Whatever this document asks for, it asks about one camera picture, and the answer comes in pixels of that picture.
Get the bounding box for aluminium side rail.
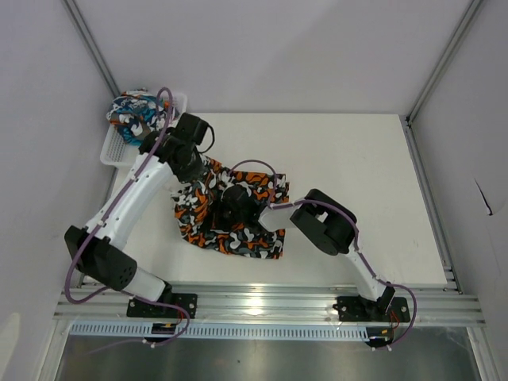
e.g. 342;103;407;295
400;116;463;294
77;170;120;287

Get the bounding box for left aluminium corner post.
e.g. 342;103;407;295
61;0;121;98

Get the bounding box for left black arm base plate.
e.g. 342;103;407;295
126;293;198;319

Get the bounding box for aluminium corner post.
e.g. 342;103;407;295
406;0;487;126
61;0;121;98

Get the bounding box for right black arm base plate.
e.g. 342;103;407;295
333;296;411;323

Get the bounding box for blue patterned shorts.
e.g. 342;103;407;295
106;87;179;146

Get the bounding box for right aluminium corner post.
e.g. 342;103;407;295
406;0;487;126

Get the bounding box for white plastic basket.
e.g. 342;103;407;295
98;91;190;170

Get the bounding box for left aluminium side rail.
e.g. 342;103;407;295
77;170;120;287

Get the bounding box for right aluminium side rail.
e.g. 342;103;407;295
400;116;463;294

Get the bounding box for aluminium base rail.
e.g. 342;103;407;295
53;283;486;327

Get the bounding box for orange black camouflage shorts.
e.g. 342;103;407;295
171;156;290;260

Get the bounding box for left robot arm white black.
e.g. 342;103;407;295
64;113;212;318

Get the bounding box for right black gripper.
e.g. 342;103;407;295
201;198;246;231

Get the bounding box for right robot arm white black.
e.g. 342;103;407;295
214;186;394;321

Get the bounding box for white slotted cable duct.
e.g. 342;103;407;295
70;321;369;342

